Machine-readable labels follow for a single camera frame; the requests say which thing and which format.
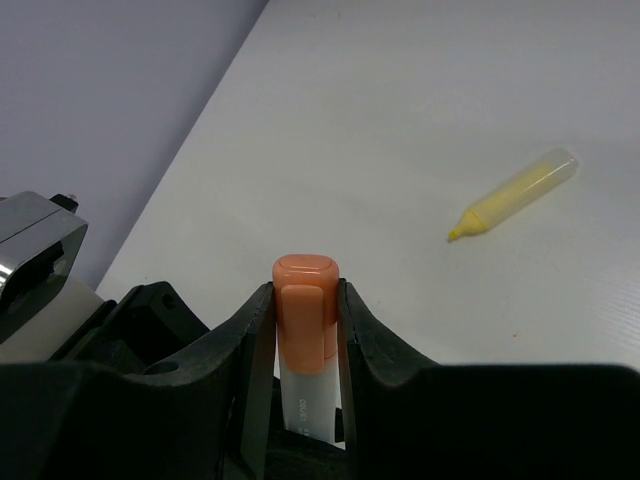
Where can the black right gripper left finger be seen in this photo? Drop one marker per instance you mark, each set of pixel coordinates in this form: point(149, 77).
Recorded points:
point(201, 413)

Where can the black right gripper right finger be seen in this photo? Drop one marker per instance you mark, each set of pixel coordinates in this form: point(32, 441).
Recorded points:
point(408, 417)

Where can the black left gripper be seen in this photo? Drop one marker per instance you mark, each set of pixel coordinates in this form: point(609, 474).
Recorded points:
point(150, 323)

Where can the yellow highlighter pen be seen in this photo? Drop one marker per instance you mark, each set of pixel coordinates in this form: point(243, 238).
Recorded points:
point(527, 186)

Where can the clear capped highlighter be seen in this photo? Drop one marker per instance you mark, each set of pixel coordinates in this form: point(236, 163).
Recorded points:
point(309, 401)

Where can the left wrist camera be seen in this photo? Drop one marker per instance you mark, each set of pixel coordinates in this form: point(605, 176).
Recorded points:
point(42, 305)

